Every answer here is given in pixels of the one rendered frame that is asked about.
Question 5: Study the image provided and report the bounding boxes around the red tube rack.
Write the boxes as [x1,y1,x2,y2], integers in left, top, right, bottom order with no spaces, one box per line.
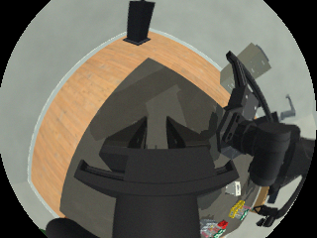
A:
[217,220,228,228]

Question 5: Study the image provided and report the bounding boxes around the yellow tube rack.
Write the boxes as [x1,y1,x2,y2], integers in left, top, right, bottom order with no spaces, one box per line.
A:
[229,200,245,218]

